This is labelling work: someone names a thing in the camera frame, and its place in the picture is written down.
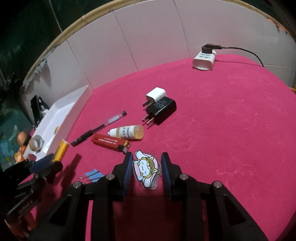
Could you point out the blue binder clip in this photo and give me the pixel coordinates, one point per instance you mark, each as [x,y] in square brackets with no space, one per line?
[91,176]

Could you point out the cartoon character sticker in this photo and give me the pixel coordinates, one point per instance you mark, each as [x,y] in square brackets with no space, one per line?
[146,169]

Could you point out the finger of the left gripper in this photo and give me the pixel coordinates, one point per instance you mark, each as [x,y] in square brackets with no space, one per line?
[49,173]
[42,164]

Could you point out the white power strip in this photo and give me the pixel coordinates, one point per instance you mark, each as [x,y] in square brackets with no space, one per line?
[204,61]

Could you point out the white cardboard tray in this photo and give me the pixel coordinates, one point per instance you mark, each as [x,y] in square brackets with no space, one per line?
[59,120]

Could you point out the black smartphone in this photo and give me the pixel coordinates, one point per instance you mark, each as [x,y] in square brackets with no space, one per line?
[36,109]

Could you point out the bamboo rim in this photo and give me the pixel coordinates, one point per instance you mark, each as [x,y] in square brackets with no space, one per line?
[108,8]

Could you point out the peeled tangerine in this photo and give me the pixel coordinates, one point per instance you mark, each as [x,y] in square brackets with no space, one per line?
[19,157]

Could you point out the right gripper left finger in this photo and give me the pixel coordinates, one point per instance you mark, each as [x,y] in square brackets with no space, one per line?
[109,189]

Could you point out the white usb charger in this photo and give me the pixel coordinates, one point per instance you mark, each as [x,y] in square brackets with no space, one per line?
[154,95]

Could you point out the red lighter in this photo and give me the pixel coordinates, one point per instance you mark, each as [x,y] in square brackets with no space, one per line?
[112,143]

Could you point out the red apple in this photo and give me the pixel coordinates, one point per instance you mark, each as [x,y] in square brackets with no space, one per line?
[22,139]

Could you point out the black gel pen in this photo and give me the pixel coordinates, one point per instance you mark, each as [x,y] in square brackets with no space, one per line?
[89,133]

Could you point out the brown tape roll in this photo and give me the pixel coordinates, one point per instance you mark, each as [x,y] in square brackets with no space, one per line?
[36,143]

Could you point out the black cat phone stand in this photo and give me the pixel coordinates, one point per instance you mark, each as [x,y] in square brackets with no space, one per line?
[44,108]

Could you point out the small dropper bottle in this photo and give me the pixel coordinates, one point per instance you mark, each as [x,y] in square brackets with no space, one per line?
[133,132]

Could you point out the black usb charger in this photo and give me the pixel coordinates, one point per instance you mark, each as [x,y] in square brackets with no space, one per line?
[158,112]

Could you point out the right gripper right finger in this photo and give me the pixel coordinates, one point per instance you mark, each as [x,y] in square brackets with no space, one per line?
[189,193]

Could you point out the yellow lighter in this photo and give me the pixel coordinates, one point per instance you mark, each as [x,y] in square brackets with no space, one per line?
[60,151]

